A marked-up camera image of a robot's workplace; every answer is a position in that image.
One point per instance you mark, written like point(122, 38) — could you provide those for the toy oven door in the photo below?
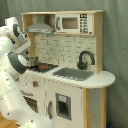
point(31, 101)

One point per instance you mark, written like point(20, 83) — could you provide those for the grey backdrop curtain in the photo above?
point(115, 43)

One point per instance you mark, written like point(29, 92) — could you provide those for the black toy stovetop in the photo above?
point(43, 67)

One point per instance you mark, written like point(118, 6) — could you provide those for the small silver toy pot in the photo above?
point(33, 61)

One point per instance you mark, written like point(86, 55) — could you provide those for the toy dishwasher cabinet door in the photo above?
point(65, 107)

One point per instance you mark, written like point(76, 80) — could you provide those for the white toy microwave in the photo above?
point(74, 23)

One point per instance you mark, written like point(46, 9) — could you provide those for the grey toy sink basin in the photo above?
point(73, 74)

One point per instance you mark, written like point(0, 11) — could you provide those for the grey toy range hood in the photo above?
point(40, 25)

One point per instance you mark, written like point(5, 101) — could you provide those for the white wooden toy kitchen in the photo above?
point(73, 50)

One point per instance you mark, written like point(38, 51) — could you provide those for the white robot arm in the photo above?
point(12, 103)

